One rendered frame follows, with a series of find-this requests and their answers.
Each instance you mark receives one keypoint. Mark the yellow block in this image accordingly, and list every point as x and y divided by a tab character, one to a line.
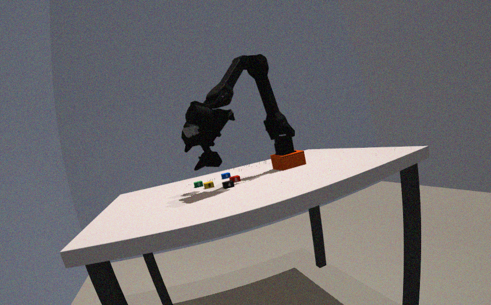
208	185

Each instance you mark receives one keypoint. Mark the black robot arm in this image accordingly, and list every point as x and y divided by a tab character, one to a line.
206	114

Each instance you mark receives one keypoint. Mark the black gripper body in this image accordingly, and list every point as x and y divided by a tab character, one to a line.
209	158

